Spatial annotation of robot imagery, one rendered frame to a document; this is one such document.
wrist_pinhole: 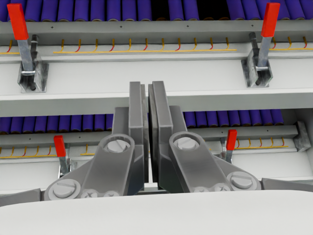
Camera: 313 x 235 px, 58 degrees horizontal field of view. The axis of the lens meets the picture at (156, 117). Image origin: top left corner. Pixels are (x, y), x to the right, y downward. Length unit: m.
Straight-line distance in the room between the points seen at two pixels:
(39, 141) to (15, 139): 0.04
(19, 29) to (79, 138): 0.23
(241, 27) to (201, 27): 0.05
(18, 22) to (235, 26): 0.25
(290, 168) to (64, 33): 0.43
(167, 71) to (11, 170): 0.32
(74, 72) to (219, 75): 0.18
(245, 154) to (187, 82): 0.23
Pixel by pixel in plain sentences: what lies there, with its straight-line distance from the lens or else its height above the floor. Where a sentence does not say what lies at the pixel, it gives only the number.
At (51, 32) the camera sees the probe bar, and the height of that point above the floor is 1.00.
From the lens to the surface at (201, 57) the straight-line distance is 0.36.
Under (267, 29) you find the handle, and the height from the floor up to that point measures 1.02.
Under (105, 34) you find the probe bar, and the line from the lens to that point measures 0.36.
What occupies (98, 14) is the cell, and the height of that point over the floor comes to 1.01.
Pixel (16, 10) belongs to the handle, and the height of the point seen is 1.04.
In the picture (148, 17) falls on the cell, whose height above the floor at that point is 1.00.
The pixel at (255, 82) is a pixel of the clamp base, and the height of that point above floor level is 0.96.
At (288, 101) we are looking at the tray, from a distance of 0.40.
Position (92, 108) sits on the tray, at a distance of 0.36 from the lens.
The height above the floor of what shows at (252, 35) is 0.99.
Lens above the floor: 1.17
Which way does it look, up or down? 45 degrees down
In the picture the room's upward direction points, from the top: 2 degrees clockwise
